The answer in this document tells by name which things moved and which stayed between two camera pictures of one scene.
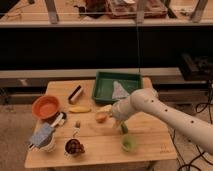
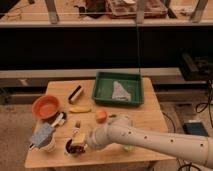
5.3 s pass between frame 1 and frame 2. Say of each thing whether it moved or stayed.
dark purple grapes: stayed
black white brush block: stayed
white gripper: moved
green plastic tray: stayed
